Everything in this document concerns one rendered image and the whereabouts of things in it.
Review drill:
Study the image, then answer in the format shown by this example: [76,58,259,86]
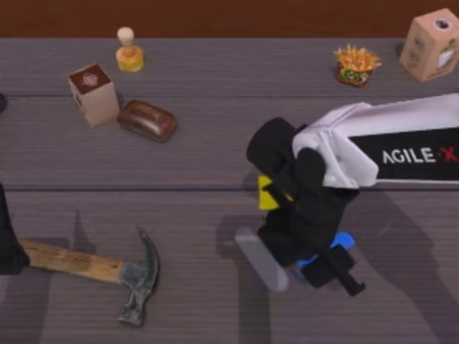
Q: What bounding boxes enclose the brown glossy soap bar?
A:
[116,99,179,144]

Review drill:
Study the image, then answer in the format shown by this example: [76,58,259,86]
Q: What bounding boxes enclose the beige carton with brown top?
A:
[67,63,120,129]

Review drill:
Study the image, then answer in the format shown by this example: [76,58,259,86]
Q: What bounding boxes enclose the french fries in red box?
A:
[333,44,382,90]

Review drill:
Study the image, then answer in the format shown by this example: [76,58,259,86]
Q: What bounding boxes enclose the tan cardboard box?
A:
[399,5,459,84]

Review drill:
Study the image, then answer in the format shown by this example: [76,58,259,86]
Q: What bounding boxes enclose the yellow stamp with beige knob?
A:
[115,27,146,74]

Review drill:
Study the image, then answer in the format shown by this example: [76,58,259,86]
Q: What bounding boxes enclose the yellow object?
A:
[257,174,295,211]

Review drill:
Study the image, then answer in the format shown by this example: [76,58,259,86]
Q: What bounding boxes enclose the hammer with wooden handle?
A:
[17,225,161,328]

